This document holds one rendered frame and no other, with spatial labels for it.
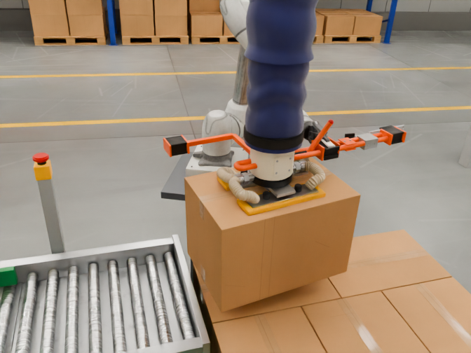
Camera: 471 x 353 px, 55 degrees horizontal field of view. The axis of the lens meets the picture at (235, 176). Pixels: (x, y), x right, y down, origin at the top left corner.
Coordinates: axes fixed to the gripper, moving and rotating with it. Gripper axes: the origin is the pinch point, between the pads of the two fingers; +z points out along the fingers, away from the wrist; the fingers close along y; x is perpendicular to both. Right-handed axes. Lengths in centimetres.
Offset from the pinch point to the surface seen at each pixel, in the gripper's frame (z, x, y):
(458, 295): 31, -61, 66
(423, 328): 44, -33, 66
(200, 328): 27, 59, 59
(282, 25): 15, 30, -52
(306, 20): 15, 23, -53
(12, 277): -22, 132, 60
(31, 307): -7, 124, 66
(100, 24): -713, 78, 84
